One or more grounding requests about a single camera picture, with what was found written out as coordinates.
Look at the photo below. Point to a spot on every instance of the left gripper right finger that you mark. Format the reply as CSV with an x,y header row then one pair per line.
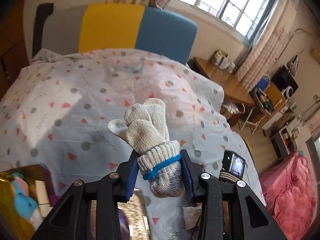
x,y
190,175

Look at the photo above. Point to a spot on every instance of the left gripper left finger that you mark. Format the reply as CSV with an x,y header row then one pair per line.
x,y
128,173

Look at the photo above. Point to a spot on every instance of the white knitted gloves bundle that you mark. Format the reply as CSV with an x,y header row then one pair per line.
x,y
144,128

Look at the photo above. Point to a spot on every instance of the blue plush toy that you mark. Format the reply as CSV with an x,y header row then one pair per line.
x,y
23,203

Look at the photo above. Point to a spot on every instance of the gold metal tray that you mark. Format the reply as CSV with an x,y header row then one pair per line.
x,y
13,224

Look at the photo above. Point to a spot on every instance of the white tote bag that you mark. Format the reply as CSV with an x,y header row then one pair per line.
x,y
232,107

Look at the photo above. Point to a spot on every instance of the white sponge block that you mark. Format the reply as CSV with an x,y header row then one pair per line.
x,y
41,193

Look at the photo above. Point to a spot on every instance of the wooden desk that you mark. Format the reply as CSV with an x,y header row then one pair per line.
x,y
232,88

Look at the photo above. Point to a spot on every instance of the white folding stool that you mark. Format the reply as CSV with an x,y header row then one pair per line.
x,y
265,107

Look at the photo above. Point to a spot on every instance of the pink ruffled fabric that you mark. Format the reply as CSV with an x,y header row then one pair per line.
x,y
288,192

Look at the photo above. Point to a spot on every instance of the blue chair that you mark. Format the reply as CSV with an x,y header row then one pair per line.
x,y
263,83

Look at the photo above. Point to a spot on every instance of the boxes on desk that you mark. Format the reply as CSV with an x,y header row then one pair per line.
x,y
220,59

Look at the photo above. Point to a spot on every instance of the black television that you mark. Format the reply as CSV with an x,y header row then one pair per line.
x,y
284,82

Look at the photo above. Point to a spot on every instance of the right beige curtain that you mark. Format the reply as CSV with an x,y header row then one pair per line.
x,y
269,45

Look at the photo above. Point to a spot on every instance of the grey yellow blue sofa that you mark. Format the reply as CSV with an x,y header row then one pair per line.
x,y
113,26

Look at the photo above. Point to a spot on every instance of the window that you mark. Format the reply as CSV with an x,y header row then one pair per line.
x,y
242,17

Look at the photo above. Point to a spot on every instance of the gripper-mounted camera box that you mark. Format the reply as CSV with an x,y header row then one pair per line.
x,y
233,165

